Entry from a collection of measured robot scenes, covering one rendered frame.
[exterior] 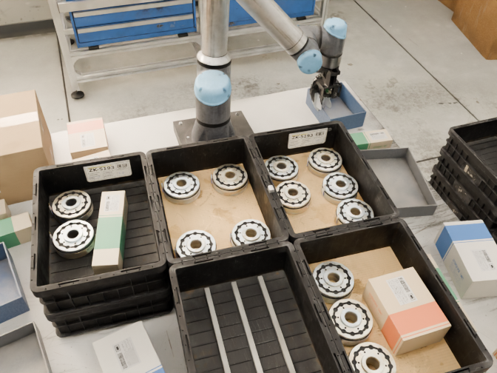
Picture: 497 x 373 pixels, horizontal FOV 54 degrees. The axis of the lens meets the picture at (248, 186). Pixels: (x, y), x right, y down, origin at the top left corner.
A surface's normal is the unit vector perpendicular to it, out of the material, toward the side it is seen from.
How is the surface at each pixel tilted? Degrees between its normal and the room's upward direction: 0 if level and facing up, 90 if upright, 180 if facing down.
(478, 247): 0
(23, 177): 90
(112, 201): 0
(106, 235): 0
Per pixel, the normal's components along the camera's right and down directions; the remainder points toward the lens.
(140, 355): 0.04, -0.69
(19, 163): 0.36, 0.69
